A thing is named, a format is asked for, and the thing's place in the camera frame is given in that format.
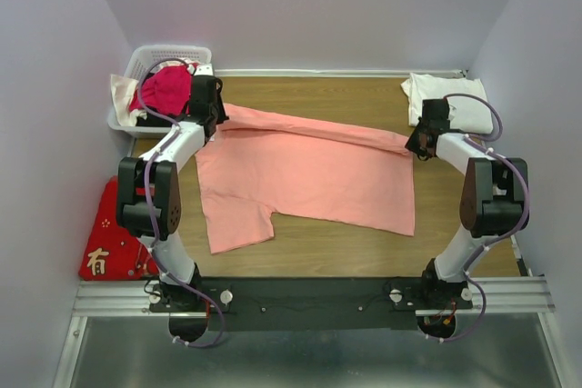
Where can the folded white t shirt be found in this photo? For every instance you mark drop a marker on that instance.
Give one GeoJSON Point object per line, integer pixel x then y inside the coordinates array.
{"type": "Point", "coordinates": [466, 114]}

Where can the white plastic laundry basket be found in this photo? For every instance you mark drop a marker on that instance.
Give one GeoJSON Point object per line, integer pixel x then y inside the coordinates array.
{"type": "Point", "coordinates": [145, 56]}

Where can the aluminium frame rail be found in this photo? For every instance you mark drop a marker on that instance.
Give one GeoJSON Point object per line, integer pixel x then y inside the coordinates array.
{"type": "Point", "coordinates": [115, 341]}

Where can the salmon pink t shirt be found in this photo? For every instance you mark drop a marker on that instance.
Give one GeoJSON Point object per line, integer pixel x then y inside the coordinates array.
{"type": "Point", "coordinates": [261, 163]}

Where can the magenta t shirt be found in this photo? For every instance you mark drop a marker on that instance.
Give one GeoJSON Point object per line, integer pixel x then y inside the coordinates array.
{"type": "Point", "coordinates": [167, 91]}

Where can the red printed cloth bag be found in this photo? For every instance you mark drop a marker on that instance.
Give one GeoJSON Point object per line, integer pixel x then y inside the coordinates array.
{"type": "Point", "coordinates": [111, 252]}

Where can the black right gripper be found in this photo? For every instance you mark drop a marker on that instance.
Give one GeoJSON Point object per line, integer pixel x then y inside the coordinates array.
{"type": "Point", "coordinates": [412, 144]}

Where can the cream white garment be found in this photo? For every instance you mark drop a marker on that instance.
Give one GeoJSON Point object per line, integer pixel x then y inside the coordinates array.
{"type": "Point", "coordinates": [122, 92]}

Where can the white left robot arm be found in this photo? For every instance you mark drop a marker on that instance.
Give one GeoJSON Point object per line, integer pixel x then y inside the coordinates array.
{"type": "Point", "coordinates": [148, 203]}

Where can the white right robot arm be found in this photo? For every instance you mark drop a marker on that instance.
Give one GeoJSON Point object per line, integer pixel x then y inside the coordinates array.
{"type": "Point", "coordinates": [494, 203]}

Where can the black garment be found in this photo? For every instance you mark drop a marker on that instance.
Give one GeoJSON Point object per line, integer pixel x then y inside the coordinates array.
{"type": "Point", "coordinates": [143, 118]}

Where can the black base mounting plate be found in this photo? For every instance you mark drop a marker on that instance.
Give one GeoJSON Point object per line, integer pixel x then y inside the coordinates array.
{"type": "Point", "coordinates": [247, 304]}

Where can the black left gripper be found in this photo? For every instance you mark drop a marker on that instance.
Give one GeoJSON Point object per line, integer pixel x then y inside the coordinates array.
{"type": "Point", "coordinates": [222, 116]}

